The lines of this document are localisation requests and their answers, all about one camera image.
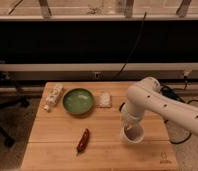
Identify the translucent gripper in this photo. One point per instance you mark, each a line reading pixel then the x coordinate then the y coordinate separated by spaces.
pixel 131 131

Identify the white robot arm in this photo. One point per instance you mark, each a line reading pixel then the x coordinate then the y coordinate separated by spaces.
pixel 144 95

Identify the green ceramic bowl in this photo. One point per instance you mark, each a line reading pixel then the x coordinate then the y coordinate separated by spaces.
pixel 78 101

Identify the black smartphone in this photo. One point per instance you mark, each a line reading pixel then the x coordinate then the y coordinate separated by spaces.
pixel 120 108

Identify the white sponge block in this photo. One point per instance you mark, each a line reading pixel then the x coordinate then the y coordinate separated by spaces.
pixel 105 100

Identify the red chili pepper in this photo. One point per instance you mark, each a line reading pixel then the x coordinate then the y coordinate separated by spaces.
pixel 83 141

